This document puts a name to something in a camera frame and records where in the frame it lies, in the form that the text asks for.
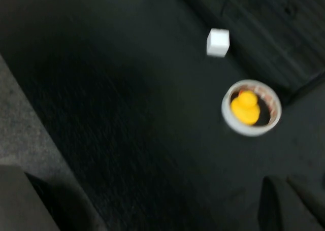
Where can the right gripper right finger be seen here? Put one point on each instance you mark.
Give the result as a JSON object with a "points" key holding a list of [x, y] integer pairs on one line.
{"points": [[314, 205]]}

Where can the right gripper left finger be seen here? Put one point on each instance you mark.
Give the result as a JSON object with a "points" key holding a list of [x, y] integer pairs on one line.
{"points": [[276, 210]]}

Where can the white double-sided tape roll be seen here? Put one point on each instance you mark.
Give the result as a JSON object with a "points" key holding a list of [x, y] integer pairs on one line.
{"points": [[248, 131]]}

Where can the yellow rubber duck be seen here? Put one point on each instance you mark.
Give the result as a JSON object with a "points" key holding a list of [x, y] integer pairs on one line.
{"points": [[245, 109]]}

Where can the white foam cube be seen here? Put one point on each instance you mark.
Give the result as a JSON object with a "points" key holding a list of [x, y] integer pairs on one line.
{"points": [[218, 41]]}

